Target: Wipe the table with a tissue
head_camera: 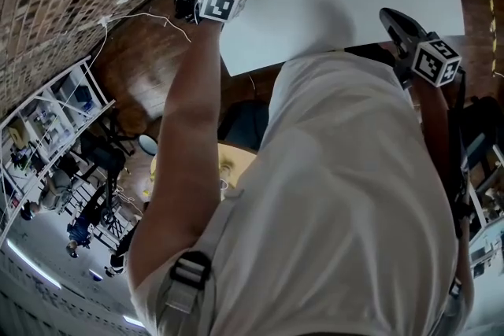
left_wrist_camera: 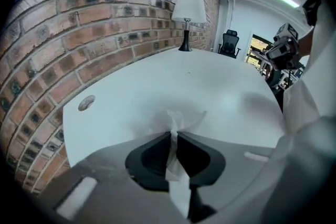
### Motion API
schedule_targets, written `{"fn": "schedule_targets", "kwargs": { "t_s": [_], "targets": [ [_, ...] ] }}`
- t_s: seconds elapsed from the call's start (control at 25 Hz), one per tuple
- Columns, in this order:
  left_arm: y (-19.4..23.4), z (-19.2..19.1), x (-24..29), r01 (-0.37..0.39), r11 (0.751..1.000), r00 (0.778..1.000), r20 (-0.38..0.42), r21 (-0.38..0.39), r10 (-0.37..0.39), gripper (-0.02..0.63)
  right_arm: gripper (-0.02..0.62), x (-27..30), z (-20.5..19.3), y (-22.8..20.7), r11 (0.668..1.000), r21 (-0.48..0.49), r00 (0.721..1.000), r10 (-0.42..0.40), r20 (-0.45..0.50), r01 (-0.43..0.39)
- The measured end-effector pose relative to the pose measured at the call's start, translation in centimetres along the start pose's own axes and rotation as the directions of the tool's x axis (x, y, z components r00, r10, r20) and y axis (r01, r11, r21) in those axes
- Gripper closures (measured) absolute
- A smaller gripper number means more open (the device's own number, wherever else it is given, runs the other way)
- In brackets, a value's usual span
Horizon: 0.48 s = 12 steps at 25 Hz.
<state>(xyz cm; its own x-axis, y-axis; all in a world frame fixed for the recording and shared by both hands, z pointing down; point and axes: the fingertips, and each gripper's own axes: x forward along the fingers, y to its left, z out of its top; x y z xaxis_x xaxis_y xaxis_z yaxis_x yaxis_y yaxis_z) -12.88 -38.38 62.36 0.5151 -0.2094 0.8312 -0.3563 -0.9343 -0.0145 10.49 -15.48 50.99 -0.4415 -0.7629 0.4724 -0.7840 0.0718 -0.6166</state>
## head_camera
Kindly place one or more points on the person's left forearm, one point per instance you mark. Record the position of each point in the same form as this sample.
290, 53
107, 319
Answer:
193, 90

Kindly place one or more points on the round yellow stool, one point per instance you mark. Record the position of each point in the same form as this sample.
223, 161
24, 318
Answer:
232, 165

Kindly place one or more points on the black chair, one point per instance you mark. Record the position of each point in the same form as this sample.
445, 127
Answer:
242, 124

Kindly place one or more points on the yellow black striped tape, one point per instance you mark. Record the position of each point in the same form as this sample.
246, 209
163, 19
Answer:
492, 23

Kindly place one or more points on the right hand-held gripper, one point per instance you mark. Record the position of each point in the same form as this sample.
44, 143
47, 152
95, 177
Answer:
429, 59

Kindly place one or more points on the person's white shirt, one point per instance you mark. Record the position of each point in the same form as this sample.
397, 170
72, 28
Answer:
323, 189

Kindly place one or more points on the white metal shelf rack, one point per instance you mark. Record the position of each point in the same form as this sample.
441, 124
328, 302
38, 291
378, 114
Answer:
51, 118

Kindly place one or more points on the black tripod stand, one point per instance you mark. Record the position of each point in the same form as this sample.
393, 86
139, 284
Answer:
108, 161

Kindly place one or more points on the person's right forearm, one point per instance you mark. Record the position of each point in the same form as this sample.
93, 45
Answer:
433, 102

